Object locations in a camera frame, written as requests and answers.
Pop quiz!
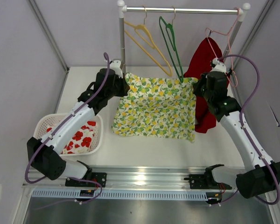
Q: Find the lemon print skirt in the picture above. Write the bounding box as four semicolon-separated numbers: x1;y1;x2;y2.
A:
112;73;198;143

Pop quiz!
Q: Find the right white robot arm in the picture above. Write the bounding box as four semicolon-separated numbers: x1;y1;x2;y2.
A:
193;71;280;204

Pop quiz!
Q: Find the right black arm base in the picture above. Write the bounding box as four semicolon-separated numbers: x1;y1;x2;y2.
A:
184;164;232;190

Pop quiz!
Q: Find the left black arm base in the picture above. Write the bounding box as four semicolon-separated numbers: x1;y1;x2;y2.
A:
65;161;107;188

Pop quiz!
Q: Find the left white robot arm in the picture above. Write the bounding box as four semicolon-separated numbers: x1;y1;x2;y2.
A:
25;68;129;187

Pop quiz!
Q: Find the pink clothes hanger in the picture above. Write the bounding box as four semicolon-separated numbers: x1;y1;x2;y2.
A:
205;7;242;88

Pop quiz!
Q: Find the red skirt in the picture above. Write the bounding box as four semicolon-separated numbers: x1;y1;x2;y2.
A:
184;37;222;134

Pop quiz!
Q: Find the yellow clothes hanger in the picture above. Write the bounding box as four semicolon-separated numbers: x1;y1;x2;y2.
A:
124;7;173;77

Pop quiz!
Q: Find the green clothes hanger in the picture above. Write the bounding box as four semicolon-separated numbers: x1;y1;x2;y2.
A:
159;7;184;83

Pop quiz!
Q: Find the red poppy print cloth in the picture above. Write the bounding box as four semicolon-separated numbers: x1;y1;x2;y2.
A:
46;120;98;155

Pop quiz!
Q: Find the white metal clothes rack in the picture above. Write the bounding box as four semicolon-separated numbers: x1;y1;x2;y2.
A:
117;0;251;72

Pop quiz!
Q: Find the white perforated plastic basket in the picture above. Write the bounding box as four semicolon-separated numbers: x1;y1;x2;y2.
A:
33;113;103;157

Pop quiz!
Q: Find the aluminium mounting rail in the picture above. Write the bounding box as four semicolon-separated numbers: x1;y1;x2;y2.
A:
22;166;248;187

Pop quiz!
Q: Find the white slotted cable duct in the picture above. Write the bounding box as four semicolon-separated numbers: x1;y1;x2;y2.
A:
32;189;208;201

